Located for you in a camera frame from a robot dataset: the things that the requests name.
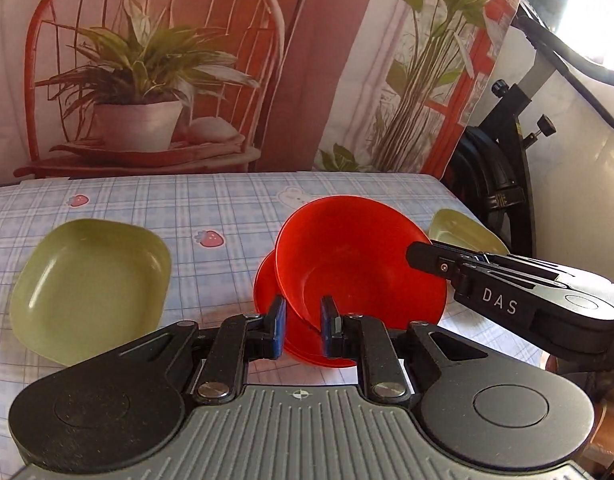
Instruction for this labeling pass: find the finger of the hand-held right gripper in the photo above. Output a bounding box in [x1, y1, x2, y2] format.
[429, 240, 578, 281]
[406, 241, 488, 283]

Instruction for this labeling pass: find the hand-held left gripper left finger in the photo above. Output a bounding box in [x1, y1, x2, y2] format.
[137, 296, 288, 405]

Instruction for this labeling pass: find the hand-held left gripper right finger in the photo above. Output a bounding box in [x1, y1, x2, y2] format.
[321, 296, 488, 405]

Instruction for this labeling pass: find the small green square plate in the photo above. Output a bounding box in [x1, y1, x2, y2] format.
[428, 208, 510, 256]

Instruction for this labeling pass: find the red plastic bowl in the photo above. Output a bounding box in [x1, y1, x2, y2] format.
[253, 249, 360, 372]
[275, 195, 448, 332]

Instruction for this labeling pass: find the large green square plate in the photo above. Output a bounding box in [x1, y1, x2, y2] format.
[9, 218, 172, 367]

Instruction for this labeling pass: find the black exercise bike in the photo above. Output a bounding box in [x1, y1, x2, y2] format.
[439, 0, 614, 271]

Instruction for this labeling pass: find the brown wooden object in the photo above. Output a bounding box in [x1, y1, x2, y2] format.
[584, 392, 614, 463]

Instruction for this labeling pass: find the checked strawberry print tablecloth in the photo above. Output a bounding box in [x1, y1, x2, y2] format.
[0, 172, 552, 461]

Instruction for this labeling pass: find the printed room scene backdrop cloth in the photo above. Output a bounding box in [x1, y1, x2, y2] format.
[0, 0, 530, 188]

